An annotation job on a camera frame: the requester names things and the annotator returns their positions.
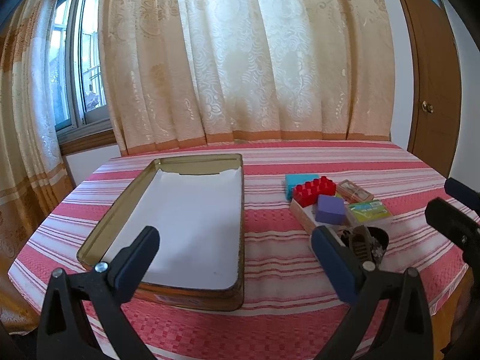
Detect copper card box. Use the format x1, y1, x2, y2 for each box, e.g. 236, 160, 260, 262
336, 180, 374, 203

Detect green floss pick box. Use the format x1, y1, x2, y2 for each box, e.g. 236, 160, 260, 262
346, 200, 392, 224

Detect cream floral curtain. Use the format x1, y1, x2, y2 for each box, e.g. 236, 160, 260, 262
98, 0, 395, 155

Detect gold metal tin tray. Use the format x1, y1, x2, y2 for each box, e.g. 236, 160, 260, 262
76, 154, 245, 311

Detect red striped tablecloth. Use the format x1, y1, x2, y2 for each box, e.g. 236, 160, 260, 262
8, 141, 479, 359

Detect brown wooden door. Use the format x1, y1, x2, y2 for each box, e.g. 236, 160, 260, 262
400, 0, 461, 177

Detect window with metal frame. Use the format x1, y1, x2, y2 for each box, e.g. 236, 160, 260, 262
47, 0, 112, 144

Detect teal toy brick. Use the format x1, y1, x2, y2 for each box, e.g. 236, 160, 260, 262
285, 173, 319, 201

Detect white tall carton box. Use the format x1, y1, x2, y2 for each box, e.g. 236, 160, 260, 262
289, 200, 351, 245

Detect purple foam block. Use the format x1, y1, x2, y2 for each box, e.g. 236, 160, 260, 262
315, 195, 346, 225

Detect left side curtain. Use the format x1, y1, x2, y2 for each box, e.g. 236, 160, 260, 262
0, 0, 74, 260

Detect red toy brick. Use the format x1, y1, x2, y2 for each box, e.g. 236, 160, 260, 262
292, 176, 336, 208

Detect brass door knob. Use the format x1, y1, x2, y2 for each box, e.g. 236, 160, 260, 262
421, 101, 434, 114

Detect white paper tray liner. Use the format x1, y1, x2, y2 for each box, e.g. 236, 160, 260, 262
103, 168, 242, 290

